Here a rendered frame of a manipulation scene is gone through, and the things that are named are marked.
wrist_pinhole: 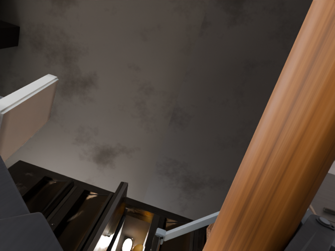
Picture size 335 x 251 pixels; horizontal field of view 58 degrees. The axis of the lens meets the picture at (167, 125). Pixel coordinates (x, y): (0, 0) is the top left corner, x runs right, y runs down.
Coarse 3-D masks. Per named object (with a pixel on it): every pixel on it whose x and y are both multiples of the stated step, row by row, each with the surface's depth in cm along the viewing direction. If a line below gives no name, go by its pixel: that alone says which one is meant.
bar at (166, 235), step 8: (208, 216) 108; (216, 216) 107; (192, 224) 109; (200, 224) 108; (208, 224) 108; (160, 232) 112; (168, 232) 112; (176, 232) 111; (184, 232) 110; (160, 240) 110; (152, 248) 105
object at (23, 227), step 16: (0, 160) 9; (0, 176) 9; (0, 192) 8; (16, 192) 8; (0, 208) 8; (16, 208) 8; (0, 224) 7; (16, 224) 7; (32, 224) 7; (48, 224) 7; (0, 240) 6; (16, 240) 6; (32, 240) 7; (48, 240) 7
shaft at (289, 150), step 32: (320, 0) 10; (320, 32) 10; (288, 64) 11; (320, 64) 10; (288, 96) 10; (320, 96) 10; (256, 128) 12; (288, 128) 10; (320, 128) 10; (256, 160) 11; (288, 160) 10; (320, 160) 10; (256, 192) 11; (288, 192) 11; (224, 224) 12; (256, 224) 11; (288, 224) 11
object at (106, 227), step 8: (120, 192) 168; (120, 200) 164; (112, 208) 153; (120, 208) 169; (112, 216) 151; (120, 216) 174; (104, 224) 141; (112, 224) 155; (104, 232) 139; (112, 232) 159; (96, 240) 131; (104, 240) 143; (96, 248) 129; (104, 248) 146
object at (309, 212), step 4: (308, 208) 15; (308, 212) 15; (304, 216) 14; (308, 216) 14; (304, 220) 14; (300, 224) 14; (296, 232) 14; (288, 244) 14; (332, 244) 13; (332, 248) 13
